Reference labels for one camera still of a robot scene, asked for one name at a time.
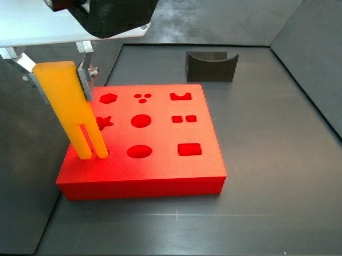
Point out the yellow two-pronged peg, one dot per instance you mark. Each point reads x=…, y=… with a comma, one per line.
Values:
x=59, y=81

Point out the red shape-sorting board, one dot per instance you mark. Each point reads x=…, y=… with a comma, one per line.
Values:
x=164, y=153

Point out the white gripper with camera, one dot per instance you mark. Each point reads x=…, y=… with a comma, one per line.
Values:
x=37, y=22

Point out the black curved holder stand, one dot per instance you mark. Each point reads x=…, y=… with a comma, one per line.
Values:
x=210, y=66

